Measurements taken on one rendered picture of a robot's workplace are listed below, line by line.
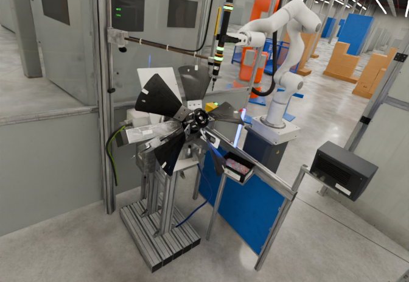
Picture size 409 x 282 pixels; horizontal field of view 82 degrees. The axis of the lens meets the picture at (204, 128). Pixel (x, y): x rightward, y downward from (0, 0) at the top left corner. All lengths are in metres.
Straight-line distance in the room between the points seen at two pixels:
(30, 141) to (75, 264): 0.94
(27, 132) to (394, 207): 3.21
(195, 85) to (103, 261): 1.47
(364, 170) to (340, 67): 9.25
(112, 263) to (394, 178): 2.62
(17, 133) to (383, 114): 2.98
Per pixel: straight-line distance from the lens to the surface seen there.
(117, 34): 1.54
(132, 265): 2.10
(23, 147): 1.95
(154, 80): 1.28
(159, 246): 2.09
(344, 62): 10.48
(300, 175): 1.55
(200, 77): 1.48
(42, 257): 2.27
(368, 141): 2.90
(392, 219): 3.13
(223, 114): 1.51
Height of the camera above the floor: 1.82
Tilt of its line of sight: 29 degrees down
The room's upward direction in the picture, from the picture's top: 11 degrees clockwise
